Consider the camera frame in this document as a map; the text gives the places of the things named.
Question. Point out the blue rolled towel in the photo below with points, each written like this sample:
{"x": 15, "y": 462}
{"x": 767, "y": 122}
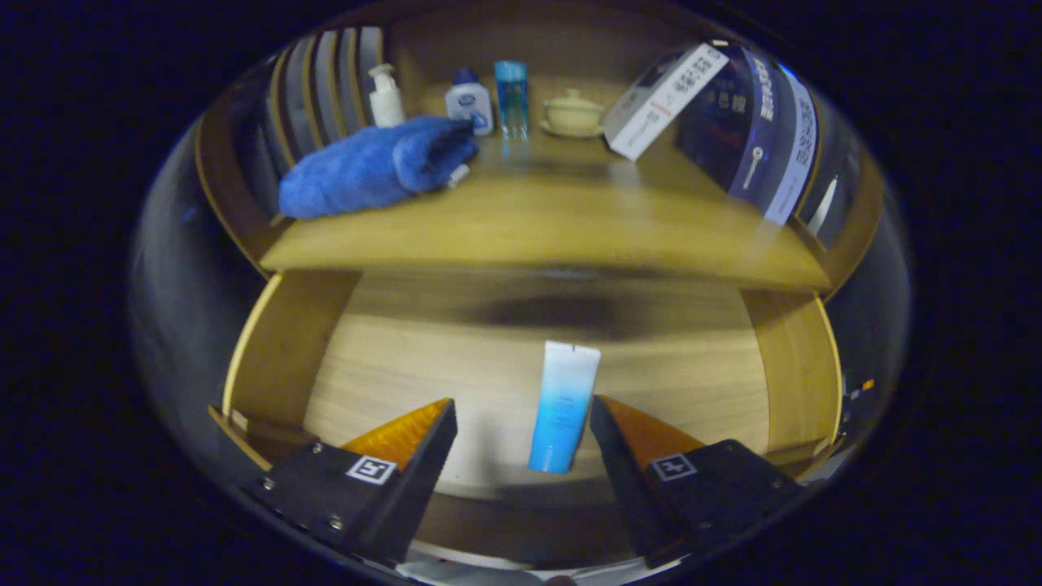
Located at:
{"x": 366, "y": 167}

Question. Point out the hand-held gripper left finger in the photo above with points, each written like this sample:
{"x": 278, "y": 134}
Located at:
{"x": 411, "y": 488}

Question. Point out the dark blue book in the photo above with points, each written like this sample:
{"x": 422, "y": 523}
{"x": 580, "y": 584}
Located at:
{"x": 720, "y": 114}

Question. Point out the white book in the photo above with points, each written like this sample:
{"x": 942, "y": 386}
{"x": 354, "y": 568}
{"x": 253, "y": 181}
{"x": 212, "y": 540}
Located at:
{"x": 663, "y": 102}

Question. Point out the blue and white tube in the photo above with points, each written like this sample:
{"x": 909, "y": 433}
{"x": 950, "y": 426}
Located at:
{"x": 562, "y": 407}

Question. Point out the white pump bottle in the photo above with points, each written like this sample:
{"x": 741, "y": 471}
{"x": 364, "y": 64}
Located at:
{"x": 387, "y": 104}

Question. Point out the beige lidded teacup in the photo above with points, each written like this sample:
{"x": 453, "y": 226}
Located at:
{"x": 572, "y": 114}

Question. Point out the light purple book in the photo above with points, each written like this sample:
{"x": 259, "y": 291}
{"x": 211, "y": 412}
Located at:
{"x": 794, "y": 163}

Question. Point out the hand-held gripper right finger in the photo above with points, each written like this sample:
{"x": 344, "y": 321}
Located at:
{"x": 627, "y": 488}

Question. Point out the clear blue bottle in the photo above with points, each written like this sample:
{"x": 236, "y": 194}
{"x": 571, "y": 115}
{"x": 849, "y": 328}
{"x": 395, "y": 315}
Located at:
{"x": 511, "y": 102}

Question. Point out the wooden countertop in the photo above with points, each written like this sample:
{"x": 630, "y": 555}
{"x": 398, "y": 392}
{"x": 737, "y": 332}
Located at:
{"x": 570, "y": 220}

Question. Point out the wooden drawer with black knob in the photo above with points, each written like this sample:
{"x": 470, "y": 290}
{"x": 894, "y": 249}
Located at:
{"x": 456, "y": 358}

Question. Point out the white bottle with blue cap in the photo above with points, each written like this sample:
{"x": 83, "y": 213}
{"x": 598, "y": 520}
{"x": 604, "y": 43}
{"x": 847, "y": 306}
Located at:
{"x": 470, "y": 104}

